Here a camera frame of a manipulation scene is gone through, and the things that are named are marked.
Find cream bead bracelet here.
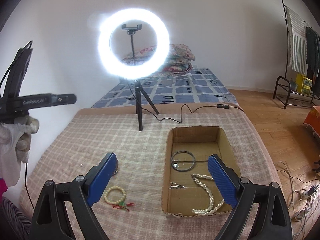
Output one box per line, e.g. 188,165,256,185
103,186,126,204

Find green jade pendant red cord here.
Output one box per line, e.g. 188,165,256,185
112,200,135,212

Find left forearm pink sleeve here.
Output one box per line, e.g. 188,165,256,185
0,178,8,201

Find left hand white glove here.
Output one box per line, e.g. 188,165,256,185
1,116,40,187

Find brown cardboard box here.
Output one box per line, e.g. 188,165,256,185
162,126,241,218

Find pink plaid blanket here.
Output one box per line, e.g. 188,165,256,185
20,107,279,239

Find black hoop with lens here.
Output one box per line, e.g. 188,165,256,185
170,150,208,172

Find black tripod stand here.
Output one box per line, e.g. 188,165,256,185
134,80,159,132

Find zebra striped clothing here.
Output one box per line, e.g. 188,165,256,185
0,197,31,240

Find blue patterned bed sheet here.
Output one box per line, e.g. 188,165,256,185
93,68,237,108

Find orange box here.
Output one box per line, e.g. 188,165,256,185
303,106,320,138

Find black clothes rack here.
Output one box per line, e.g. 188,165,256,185
272,0,320,110

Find yellow crate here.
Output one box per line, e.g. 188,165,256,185
295,73,312,95

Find folded floral quilt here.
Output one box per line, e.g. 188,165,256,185
121,44,195,76

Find black phone holder clamp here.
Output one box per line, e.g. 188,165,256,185
121,24,142,35

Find dark hanging clothes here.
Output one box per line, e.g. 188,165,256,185
305,27,319,77

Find striped white towel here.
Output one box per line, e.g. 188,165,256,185
286,7,307,75

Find red strap wristwatch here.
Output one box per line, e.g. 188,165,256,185
112,165,118,176

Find twisted pearl necklace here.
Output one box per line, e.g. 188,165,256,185
191,173,225,215

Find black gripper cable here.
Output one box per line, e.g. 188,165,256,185
0,40,36,210

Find white power strip with cables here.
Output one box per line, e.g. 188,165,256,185
274,161,319,239

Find white ring light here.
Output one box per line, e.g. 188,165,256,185
97,8,170,80

